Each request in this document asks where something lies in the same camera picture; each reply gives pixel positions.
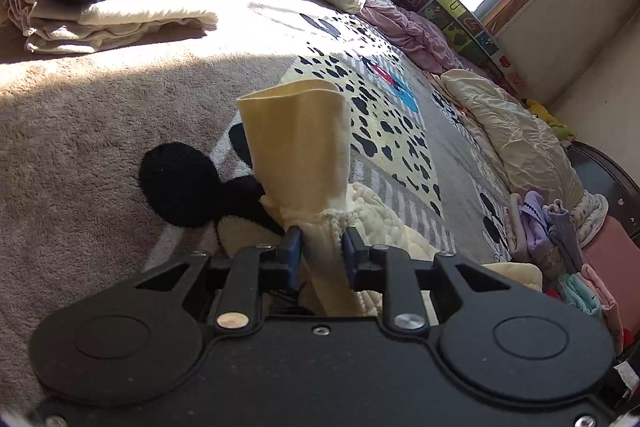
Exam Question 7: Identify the yellow plush toy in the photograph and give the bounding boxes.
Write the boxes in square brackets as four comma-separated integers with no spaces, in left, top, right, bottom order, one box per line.
[522,98,577,144]

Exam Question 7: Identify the cream quilted pants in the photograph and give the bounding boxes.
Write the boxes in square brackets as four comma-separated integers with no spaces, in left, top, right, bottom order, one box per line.
[236,79,543,323]

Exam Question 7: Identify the cream comforter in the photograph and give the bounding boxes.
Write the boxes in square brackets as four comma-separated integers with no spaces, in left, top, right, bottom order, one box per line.
[427,68,609,248]

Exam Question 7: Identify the colourful alphabet play mat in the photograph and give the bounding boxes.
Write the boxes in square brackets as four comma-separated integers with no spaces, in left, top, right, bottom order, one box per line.
[345,0,528,100]

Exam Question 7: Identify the pink and mint folded clothes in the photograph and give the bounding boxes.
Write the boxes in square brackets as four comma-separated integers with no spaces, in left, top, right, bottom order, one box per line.
[554,264,626,354]

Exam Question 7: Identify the printed cartoon blanket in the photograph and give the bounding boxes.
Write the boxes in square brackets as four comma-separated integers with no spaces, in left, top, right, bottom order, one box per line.
[0,0,516,413]

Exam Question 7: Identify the pink cloth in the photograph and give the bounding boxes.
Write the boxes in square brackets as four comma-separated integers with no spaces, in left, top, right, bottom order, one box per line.
[581,216,640,290]

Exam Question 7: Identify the white folded garment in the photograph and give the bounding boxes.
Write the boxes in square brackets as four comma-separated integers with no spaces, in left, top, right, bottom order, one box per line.
[77,0,220,31]

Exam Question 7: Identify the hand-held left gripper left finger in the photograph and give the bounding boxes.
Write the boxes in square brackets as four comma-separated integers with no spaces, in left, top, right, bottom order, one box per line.
[134,226,304,334]

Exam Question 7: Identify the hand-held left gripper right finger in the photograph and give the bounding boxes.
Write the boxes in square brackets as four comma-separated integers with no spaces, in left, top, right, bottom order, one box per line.
[342,227,512,334]

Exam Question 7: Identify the pile of purple clothes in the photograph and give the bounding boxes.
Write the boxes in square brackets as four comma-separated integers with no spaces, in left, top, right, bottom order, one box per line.
[504,189,587,275]

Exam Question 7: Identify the dark wooden bed frame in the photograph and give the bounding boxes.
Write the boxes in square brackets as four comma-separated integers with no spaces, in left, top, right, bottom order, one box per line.
[567,141,640,228]

